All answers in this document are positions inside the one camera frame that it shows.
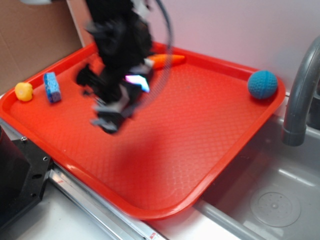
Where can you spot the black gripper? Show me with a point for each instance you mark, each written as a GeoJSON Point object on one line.
{"type": "Point", "coordinates": [116, 80]}

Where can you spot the black box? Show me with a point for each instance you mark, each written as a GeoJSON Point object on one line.
{"type": "Point", "coordinates": [108, 119]}

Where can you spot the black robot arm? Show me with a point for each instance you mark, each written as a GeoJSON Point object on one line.
{"type": "Point", "coordinates": [123, 42]}

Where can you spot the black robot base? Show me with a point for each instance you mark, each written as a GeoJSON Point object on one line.
{"type": "Point", "coordinates": [24, 171]}

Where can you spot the orange toy carrot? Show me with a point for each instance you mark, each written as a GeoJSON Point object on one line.
{"type": "Point", "coordinates": [159, 60]}

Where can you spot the blue sponge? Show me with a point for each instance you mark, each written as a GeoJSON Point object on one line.
{"type": "Point", "coordinates": [52, 87]}

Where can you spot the red plastic tray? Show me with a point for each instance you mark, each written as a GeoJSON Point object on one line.
{"type": "Point", "coordinates": [168, 153]}

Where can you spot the yellow rubber duck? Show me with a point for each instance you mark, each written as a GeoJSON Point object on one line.
{"type": "Point", "coordinates": [24, 91]}

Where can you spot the brown cardboard panel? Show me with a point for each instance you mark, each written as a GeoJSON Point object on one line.
{"type": "Point", "coordinates": [33, 37]}

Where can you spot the blue textured ball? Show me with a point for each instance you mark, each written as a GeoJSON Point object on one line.
{"type": "Point", "coordinates": [262, 84]}

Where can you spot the grey sink basin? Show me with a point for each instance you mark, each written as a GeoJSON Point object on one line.
{"type": "Point", "coordinates": [269, 191]}

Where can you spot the grey faucet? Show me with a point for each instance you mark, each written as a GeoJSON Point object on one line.
{"type": "Point", "coordinates": [303, 106]}

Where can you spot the metal rail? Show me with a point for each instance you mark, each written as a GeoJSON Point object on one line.
{"type": "Point", "coordinates": [70, 211]}

